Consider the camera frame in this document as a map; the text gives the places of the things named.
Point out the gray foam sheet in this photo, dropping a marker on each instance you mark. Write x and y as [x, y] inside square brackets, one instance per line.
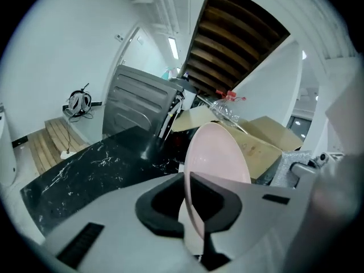
[287, 159]

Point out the white power strip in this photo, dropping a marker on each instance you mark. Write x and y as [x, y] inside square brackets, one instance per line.
[67, 153]

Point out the pink plate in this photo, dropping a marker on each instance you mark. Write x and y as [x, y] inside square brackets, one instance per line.
[216, 152]

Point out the ceiling light strip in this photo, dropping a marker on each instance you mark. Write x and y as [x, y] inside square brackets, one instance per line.
[173, 47]

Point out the white gray headset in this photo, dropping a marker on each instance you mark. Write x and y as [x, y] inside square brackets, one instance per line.
[78, 102]

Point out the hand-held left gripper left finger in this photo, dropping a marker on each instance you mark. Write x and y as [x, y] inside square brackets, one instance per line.
[119, 229]

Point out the wooden staircase underside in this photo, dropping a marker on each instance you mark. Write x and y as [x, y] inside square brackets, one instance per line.
[230, 38]

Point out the clear plastic bottle red cap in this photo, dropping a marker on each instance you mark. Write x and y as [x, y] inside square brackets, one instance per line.
[224, 108]

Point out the gray metal appliance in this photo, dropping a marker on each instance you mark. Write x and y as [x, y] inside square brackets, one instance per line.
[136, 101]

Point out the white wall control panel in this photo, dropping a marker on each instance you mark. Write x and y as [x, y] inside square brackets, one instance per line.
[119, 37]

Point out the wooden slatted platform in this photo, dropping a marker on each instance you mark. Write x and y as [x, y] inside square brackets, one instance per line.
[54, 141]

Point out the brown cardboard box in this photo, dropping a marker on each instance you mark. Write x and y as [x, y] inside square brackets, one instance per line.
[261, 146]

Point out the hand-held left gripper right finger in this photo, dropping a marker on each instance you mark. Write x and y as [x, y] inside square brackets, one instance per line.
[261, 218]

